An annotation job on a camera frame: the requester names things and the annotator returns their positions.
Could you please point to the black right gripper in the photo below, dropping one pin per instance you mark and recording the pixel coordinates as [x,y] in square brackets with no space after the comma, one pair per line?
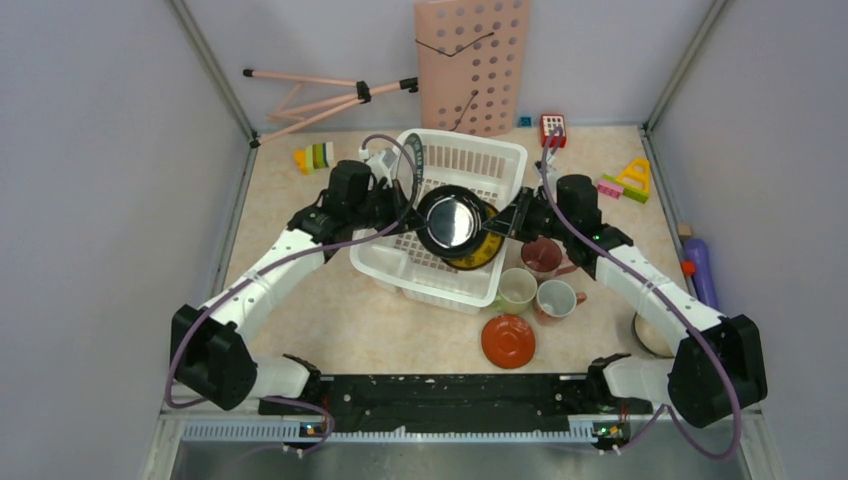
[526,200]

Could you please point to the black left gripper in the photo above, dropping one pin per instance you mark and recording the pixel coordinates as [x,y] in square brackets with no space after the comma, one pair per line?
[399,207]

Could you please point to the yellow patterned plate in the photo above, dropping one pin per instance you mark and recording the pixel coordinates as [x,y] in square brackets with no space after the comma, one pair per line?
[484,255]

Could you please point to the black glossy plate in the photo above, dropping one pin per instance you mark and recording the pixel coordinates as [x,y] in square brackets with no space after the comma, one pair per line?
[453,219]

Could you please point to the pink patterned mug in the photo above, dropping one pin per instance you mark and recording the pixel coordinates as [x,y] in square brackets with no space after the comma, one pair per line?
[544,259]

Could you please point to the white plate green patterned rim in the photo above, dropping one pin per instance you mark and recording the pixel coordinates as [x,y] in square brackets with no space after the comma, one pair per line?
[414,149]

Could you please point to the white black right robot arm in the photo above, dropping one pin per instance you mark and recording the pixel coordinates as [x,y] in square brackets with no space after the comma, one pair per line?
[718,365]

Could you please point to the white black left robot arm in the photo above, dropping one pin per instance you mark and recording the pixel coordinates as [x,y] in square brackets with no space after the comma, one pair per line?
[209,353]

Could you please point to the white plastic dish rack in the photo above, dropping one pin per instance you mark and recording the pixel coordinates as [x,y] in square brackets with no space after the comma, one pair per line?
[492,169]

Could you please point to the light green mug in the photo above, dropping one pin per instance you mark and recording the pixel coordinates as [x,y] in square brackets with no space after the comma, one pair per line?
[515,292]

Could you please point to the pink mug white interior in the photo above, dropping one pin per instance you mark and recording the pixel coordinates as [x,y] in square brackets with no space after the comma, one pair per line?
[555,300]

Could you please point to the red white toy block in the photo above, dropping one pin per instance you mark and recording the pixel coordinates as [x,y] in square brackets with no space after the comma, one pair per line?
[552,130]

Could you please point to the pink green toy brick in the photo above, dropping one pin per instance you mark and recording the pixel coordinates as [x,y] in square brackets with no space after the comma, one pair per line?
[610,186]

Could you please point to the striped colourful toy block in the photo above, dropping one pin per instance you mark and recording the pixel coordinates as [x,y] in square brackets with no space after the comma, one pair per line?
[315,157]

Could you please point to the orange saucer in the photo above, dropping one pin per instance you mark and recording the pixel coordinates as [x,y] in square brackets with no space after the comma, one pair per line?
[508,341]

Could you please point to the yellow triangle toy block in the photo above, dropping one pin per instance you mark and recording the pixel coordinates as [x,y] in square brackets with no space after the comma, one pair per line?
[635,180]

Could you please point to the pink perforated board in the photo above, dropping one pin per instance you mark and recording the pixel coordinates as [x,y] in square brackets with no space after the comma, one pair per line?
[470,59]

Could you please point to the purple bottle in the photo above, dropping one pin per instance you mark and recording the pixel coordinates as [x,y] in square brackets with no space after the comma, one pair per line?
[697,266]

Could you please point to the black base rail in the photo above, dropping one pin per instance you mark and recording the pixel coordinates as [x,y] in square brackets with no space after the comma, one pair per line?
[470,403]

